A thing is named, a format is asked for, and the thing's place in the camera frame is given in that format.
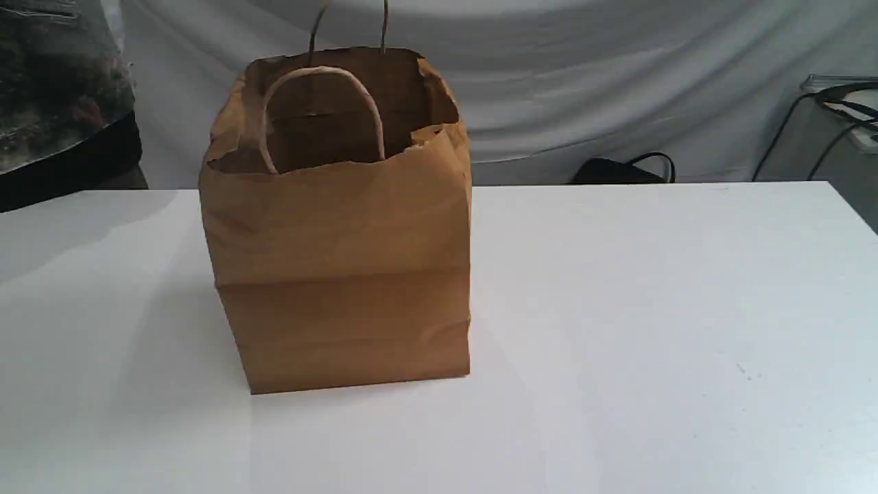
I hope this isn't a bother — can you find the black cable on side table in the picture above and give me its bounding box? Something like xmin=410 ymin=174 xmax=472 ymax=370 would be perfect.
xmin=755 ymin=82 xmax=878 ymax=183

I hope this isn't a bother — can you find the brown paper bag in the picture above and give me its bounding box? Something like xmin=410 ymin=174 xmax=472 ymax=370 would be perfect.
xmin=200 ymin=2 xmax=473 ymax=395

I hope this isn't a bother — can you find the black bag behind table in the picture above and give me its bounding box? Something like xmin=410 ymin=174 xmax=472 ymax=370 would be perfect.
xmin=569 ymin=152 xmax=676 ymax=185

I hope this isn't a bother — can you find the white side table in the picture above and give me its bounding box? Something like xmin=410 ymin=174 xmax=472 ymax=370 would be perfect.
xmin=758 ymin=74 xmax=878 ymax=231

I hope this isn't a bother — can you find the white backdrop cloth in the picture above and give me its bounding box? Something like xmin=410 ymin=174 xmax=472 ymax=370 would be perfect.
xmin=120 ymin=1 xmax=876 ymax=189

